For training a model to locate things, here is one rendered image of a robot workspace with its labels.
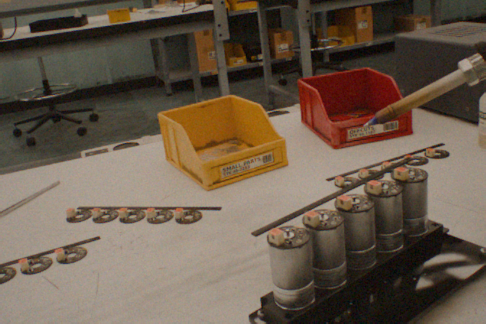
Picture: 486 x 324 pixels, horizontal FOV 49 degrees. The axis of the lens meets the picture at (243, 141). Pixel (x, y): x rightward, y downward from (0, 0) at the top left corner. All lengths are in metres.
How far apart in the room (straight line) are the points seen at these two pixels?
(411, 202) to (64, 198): 0.36
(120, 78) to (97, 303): 4.34
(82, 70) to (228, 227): 4.25
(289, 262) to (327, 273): 0.03
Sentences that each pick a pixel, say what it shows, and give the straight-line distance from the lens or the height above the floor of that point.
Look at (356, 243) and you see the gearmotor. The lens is 0.35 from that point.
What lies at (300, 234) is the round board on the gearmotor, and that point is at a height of 0.81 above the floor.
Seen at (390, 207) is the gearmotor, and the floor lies 0.80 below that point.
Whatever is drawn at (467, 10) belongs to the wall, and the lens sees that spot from 6.16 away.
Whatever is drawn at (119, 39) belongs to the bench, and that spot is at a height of 0.68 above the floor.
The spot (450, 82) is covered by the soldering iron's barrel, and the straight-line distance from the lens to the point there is 0.32.
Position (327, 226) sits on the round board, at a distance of 0.32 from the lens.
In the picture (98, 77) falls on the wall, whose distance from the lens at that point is 4.69.
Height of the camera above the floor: 0.97
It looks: 19 degrees down
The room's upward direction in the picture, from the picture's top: 7 degrees counter-clockwise
